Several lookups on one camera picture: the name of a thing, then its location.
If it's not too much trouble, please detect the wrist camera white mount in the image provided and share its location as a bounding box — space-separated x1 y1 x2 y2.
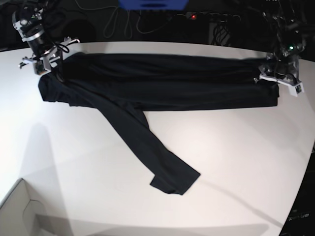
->
289 82 304 97

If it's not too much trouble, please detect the white plastic bin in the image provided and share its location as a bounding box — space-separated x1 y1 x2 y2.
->
0 178 73 236

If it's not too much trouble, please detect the blue box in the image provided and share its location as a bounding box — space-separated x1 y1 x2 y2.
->
119 0 189 10

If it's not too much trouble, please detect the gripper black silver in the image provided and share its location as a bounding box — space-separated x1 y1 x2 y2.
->
18 37 80 73
254 55 301 89

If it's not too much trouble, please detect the black long-sleeve t-shirt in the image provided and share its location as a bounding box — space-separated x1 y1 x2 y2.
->
38 53 279 195

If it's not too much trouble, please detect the black power strip red switch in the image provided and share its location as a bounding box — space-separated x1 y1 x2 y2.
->
185 11 241 23

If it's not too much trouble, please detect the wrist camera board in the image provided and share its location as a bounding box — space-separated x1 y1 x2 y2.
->
33 61 48 76

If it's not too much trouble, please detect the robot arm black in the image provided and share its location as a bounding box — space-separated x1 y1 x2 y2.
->
12 0 80 76
256 0 306 97

